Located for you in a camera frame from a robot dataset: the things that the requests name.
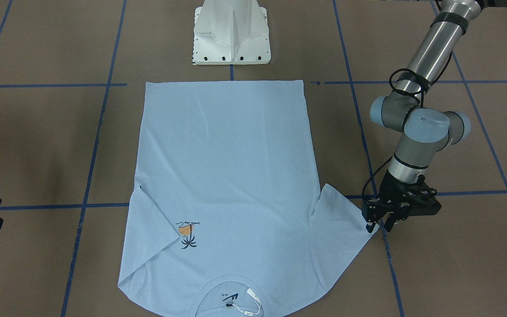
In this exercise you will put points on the white pedestal column base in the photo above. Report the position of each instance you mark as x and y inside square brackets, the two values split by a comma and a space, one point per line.
[231, 32]

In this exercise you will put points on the light blue t-shirt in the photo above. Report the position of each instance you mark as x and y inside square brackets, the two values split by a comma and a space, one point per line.
[227, 217]

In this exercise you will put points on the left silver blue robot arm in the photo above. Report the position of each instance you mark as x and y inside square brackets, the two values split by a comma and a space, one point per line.
[424, 131]

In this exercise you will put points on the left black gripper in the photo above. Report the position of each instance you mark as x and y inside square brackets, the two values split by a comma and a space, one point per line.
[391, 189]

